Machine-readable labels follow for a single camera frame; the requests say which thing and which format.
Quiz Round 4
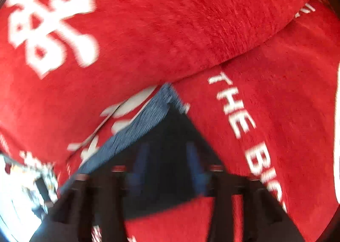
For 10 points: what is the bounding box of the black pant with grey waistband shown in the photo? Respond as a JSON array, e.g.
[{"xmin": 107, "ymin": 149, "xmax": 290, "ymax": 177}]
[{"xmin": 61, "ymin": 84, "xmax": 222, "ymax": 219}]

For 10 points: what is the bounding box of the red printed bed blanket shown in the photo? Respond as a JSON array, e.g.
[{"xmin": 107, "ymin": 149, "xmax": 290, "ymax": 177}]
[{"xmin": 0, "ymin": 0, "xmax": 340, "ymax": 242}]

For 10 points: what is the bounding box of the red printed pillow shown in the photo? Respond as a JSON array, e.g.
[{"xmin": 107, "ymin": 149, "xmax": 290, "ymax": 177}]
[{"xmin": 1, "ymin": 0, "xmax": 308, "ymax": 164}]

